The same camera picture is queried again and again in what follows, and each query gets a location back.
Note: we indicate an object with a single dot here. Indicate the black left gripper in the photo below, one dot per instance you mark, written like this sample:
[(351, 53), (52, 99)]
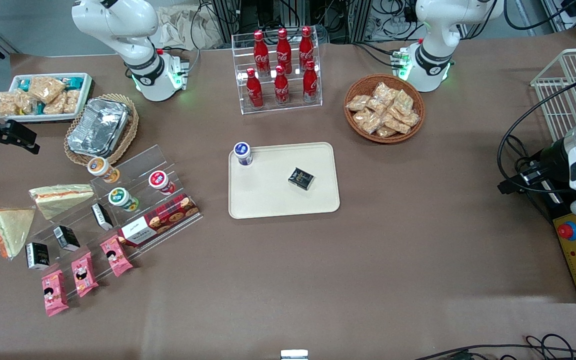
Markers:
[(551, 158)]

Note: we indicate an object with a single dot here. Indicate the triangle sandwich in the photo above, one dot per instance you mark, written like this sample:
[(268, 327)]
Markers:
[(60, 200), (14, 230)]

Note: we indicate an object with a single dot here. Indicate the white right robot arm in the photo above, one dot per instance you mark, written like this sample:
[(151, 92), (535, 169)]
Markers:
[(118, 25)]

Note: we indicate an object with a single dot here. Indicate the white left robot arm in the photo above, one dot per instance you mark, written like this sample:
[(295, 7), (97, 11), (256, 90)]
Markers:
[(438, 30)]

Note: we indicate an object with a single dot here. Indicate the white rectangular snack tray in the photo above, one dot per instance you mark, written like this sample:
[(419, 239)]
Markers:
[(84, 97)]

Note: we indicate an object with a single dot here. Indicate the beige plastic tray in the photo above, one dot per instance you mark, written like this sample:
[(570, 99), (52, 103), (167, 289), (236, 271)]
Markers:
[(278, 200)]

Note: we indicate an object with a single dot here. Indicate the clear wrapped rice cracker pack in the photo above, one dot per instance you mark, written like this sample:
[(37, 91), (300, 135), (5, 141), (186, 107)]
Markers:
[(25, 102), (403, 101), (383, 91), (5, 105), (71, 101), (386, 132), (358, 102), (410, 119), (372, 126), (397, 125), (363, 116), (54, 106)]

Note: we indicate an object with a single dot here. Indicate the teal snack packet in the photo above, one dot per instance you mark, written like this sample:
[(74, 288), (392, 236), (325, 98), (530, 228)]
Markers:
[(24, 85), (74, 82)]

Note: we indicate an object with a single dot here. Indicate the large clear rice cracker bag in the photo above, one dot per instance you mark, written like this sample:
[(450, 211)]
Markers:
[(46, 89)]

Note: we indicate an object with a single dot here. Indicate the silver foil container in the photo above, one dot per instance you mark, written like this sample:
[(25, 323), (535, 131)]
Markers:
[(98, 125)]

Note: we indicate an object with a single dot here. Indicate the orange lid yogurt cup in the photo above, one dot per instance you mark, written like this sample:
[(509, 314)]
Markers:
[(100, 168)]

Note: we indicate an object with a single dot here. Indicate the small black snack box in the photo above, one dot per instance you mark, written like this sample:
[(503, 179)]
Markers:
[(66, 238), (301, 178), (37, 256), (102, 216)]

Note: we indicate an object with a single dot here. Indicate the oval tan wicker basket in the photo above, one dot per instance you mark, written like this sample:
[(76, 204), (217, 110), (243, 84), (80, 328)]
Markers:
[(130, 127)]

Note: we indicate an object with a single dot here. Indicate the green lid yogurt cup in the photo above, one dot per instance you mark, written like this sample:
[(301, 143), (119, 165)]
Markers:
[(120, 198)]

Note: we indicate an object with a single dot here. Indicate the clear acrylic stepped display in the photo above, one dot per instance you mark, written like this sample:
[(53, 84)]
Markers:
[(140, 160)]

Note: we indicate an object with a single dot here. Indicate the red lid yogurt cup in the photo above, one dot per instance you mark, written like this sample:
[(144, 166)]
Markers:
[(159, 181)]

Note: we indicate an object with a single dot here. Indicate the pink snack packet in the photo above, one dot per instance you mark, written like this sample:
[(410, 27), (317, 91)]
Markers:
[(54, 293), (116, 256), (84, 274)]

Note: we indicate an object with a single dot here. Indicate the red tartan cookie box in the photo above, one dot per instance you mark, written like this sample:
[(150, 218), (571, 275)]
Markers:
[(160, 220)]

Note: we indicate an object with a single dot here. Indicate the round brown wicker basket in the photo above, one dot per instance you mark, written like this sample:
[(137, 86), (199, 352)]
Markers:
[(358, 127)]

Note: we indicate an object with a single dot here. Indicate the crumpled beige paper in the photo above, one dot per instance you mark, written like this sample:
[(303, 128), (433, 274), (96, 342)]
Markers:
[(183, 27)]

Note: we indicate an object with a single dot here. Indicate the blue lid yogurt cup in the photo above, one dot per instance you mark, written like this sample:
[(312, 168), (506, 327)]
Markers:
[(243, 151)]

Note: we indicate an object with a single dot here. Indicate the red cola bottle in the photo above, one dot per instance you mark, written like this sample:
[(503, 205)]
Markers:
[(261, 52), (281, 89), (254, 92), (283, 50), (310, 85), (306, 47)]

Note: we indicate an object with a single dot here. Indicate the clear acrylic bottle rack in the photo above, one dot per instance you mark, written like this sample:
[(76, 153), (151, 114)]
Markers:
[(293, 106)]

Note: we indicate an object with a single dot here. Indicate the small white box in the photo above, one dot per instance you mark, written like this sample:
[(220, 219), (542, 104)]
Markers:
[(294, 355)]

